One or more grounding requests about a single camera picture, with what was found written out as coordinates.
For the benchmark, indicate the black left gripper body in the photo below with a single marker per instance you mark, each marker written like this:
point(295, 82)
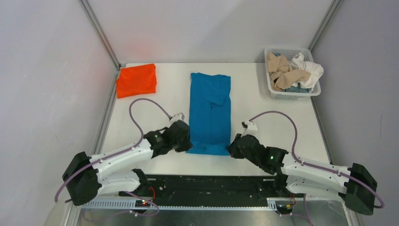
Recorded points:
point(181, 145)

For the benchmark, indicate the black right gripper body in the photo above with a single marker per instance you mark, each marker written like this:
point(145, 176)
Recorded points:
point(236, 152)

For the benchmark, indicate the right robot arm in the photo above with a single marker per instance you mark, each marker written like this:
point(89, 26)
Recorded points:
point(354, 186)

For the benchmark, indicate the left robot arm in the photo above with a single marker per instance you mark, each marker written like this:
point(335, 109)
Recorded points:
point(87, 177)

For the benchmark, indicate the folded orange t shirt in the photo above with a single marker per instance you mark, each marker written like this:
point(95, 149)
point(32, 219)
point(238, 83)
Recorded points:
point(136, 80)

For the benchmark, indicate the right controller board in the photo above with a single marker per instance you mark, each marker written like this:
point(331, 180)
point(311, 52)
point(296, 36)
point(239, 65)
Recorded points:
point(286, 209)

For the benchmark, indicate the controller board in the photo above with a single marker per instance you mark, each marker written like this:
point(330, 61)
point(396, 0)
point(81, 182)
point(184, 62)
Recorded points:
point(286, 209)
point(142, 204)

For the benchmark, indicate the light blue t shirt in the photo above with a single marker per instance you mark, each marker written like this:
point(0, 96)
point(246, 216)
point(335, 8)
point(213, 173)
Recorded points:
point(296, 88)

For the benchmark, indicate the left controller board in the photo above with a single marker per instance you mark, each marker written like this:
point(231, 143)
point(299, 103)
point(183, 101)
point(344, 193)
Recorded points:
point(142, 204)

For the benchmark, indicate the beige t shirt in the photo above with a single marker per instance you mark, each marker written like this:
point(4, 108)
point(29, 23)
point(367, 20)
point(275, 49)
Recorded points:
point(281, 75)

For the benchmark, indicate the white plastic laundry basket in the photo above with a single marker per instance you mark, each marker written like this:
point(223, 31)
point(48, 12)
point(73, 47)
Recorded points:
point(289, 53)

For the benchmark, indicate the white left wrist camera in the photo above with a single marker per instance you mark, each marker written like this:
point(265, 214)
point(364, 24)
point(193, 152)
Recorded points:
point(177, 117)

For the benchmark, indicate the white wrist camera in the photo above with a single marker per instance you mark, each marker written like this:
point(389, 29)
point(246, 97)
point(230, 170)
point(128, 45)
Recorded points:
point(177, 117)
point(250, 128)

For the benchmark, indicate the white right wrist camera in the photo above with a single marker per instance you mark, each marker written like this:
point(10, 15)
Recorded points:
point(250, 128)

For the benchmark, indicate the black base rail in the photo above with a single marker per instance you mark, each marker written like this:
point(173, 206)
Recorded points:
point(211, 191)

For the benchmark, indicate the left aluminium frame post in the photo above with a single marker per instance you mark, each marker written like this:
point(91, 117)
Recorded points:
point(95, 23)

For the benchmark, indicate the aluminium frame post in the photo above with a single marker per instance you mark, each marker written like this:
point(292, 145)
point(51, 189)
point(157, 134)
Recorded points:
point(95, 23)
point(328, 17)

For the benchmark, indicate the right aluminium frame post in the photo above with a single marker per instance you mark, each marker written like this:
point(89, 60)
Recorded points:
point(328, 17)

